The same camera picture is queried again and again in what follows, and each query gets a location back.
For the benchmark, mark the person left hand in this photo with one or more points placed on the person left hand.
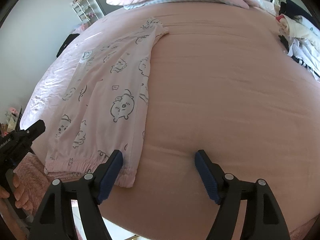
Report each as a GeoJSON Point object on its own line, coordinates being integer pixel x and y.
{"type": "Point", "coordinates": [20, 194]}

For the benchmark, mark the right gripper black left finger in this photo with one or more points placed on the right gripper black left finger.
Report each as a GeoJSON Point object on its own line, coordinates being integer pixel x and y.
{"type": "Point", "coordinates": [54, 217]}

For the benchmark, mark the folded white striped garment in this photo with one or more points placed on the folded white striped garment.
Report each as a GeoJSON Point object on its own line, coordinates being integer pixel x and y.
{"type": "Point", "coordinates": [303, 53]}

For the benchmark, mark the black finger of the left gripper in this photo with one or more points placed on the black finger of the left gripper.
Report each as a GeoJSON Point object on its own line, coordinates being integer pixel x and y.
{"type": "Point", "coordinates": [34, 131]}

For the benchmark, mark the pink fluffy rug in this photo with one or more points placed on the pink fluffy rug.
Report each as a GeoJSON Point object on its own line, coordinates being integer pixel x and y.
{"type": "Point", "coordinates": [30, 172]}

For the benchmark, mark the pink cartoon print pajama pants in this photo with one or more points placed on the pink cartoon print pajama pants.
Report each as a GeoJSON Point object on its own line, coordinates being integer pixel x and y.
{"type": "Point", "coordinates": [104, 108]}

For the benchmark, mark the white shelf rack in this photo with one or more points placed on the white shelf rack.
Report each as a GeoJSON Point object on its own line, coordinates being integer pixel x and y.
{"type": "Point", "coordinates": [87, 11]}

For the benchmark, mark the folded cream garment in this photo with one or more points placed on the folded cream garment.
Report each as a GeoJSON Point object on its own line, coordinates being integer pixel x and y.
{"type": "Point", "coordinates": [294, 29]}

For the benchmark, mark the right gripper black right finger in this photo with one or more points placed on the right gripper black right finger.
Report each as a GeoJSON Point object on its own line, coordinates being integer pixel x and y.
{"type": "Point", "coordinates": [263, 216]}

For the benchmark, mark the pink bed sheet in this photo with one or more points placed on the pink bed sheet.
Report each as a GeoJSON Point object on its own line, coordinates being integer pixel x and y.
{"type": "Point", "coordinates": [220, 82]}

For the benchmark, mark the folded navy garment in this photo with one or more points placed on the folded navy garment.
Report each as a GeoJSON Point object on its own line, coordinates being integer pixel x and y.
{"type": "Point", "coordinates": [291, 9]}

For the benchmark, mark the black bag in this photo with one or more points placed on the black bag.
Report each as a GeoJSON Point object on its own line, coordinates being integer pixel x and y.
{"type": "Point", "coordinates": [66, 43]}

